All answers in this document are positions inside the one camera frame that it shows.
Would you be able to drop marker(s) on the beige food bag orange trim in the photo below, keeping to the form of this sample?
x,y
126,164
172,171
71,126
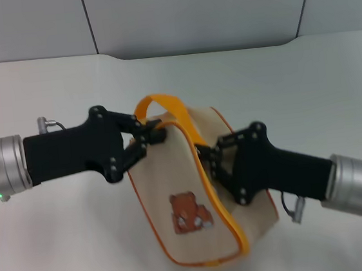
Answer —
x,y
180,187

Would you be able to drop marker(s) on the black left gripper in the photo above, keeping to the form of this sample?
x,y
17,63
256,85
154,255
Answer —
x,y
66,154

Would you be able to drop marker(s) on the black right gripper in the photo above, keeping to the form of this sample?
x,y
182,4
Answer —
x,y
268,165

